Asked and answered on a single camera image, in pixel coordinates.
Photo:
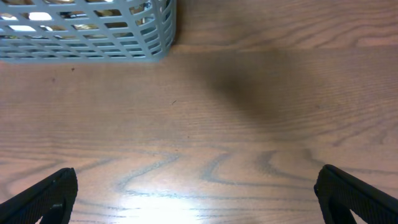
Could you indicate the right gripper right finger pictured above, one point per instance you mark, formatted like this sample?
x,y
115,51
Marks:
x,y
342,195

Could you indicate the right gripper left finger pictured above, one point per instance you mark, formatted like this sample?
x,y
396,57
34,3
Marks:
x,y
49,201

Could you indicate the grey plastic basket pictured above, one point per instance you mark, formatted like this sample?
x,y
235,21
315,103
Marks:
x,y
84,31

